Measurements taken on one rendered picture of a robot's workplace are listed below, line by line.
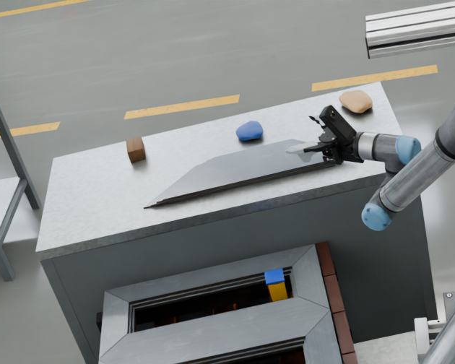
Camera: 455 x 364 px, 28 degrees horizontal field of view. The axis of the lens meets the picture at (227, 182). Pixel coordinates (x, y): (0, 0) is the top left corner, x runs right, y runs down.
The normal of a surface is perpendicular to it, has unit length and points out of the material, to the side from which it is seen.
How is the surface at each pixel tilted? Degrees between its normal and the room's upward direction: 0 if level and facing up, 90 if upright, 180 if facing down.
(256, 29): 0
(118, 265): 90
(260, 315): 0
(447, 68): 0
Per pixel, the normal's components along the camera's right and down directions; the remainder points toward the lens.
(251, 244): 0.06, 0.55
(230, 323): -0.23, -0.81
